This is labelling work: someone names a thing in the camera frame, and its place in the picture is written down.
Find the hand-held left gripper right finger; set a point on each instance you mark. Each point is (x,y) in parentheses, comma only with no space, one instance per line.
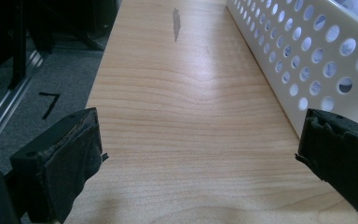
(341,152)

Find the black metal stand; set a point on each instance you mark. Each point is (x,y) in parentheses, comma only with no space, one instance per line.
(20,46)

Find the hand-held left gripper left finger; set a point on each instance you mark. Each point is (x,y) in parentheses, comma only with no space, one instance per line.
(60,165)

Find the aluminium rail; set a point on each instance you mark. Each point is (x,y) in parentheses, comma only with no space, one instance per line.
(3,109)

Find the white perforated basket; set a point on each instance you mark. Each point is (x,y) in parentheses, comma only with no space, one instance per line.
(310,59)

